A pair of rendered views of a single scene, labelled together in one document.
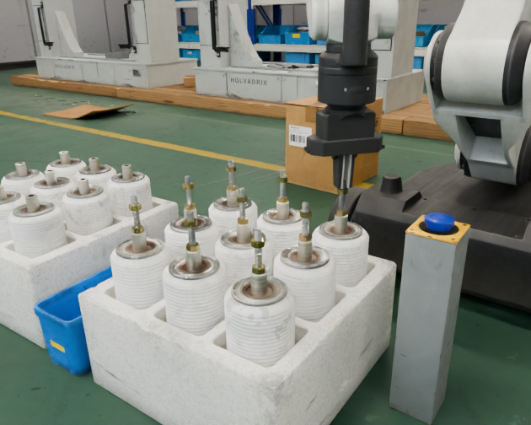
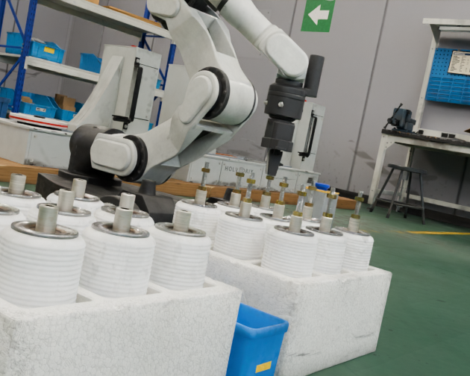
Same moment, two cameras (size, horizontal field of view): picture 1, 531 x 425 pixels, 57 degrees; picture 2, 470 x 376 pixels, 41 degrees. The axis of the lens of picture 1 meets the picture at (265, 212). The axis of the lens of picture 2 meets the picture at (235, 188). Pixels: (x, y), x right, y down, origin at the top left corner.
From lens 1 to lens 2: 1.58 m
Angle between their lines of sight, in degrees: 87
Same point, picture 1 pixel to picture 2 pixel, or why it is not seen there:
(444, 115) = (197, 129)
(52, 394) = not seen: outside the picture
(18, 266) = (230, 293)
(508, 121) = (224, 135)
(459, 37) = (233, 80)
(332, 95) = (298, 113)
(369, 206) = (155, 206)
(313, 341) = not seen: hidden behind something
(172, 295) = (342, 249)
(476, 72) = (242, 104)
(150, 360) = (338, 307)
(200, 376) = (364, 294)
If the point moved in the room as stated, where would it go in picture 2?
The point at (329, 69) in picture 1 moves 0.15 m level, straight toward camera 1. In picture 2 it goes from (301, 97) to (366, 109)
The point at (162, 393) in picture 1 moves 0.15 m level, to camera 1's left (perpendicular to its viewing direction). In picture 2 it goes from (337, 333) to (348, 360)
